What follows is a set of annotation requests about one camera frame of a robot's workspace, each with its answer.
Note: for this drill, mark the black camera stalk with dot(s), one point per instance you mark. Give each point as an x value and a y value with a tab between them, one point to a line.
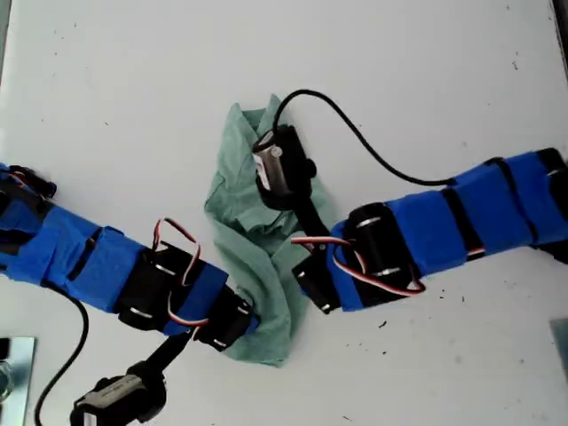
166	352
313	222

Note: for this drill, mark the green t-shirt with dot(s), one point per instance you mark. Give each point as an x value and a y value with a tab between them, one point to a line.
266	284

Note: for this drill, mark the shiny steel post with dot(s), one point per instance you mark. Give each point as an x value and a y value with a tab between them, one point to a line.
22	390

